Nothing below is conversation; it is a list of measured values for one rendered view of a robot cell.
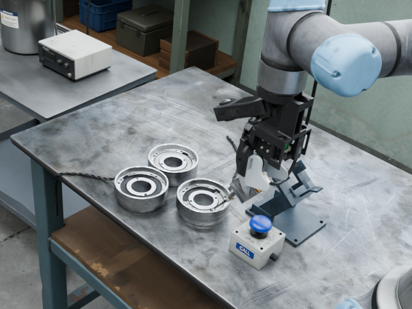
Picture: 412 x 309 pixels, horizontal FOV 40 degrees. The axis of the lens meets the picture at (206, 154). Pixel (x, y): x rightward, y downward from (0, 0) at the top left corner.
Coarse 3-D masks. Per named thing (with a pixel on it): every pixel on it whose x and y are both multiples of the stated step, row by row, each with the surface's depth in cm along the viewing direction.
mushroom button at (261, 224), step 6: (258, 216) 101; (264, 216) 101; (252, 222) 100; (258, 222) 100; (264, 222) 100; (270, 222) 100; (252, 228) 99; (258, 228) 99; (264, 228) 99; (270, 228) 99
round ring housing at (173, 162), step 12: (168, 144) 123; (168, 156) 121; (180, 156) 121; (192, 156) 122; (156, 168) 115; (168, 168) 118; (180, 168) 118; (192, 168) 116; (168, 180) 116; (180, 180) 116
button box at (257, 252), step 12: (240, 228) 102; (276, 228) 103; (240, 240) 100; (252, 240) 100; (264, 240) 100; (276, 240) 100; (240, 252) 101; (252, 252) 99; (264, 252) 98; (276, 252) 102; (252, 264) 101; (264, 264) 101
